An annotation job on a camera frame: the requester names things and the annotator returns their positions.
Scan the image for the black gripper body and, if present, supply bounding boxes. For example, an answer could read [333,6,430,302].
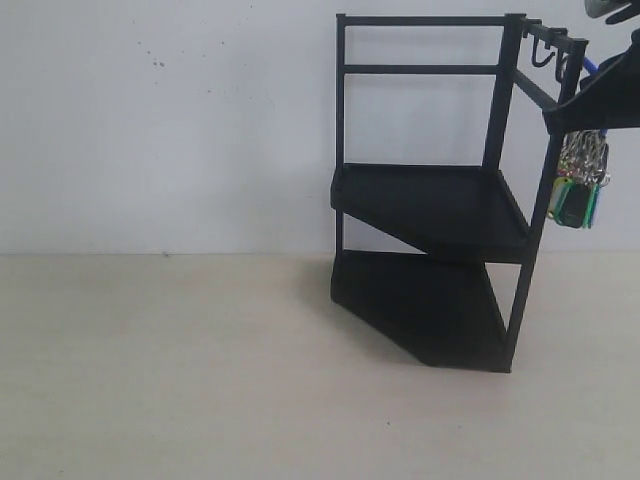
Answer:
[583,0,639,25]

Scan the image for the colourful key tag bunch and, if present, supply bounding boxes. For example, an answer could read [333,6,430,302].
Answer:
[546,128,610,229]

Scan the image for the black two-tier metal rack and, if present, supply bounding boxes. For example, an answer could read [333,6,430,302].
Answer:
[330,13,587,373]

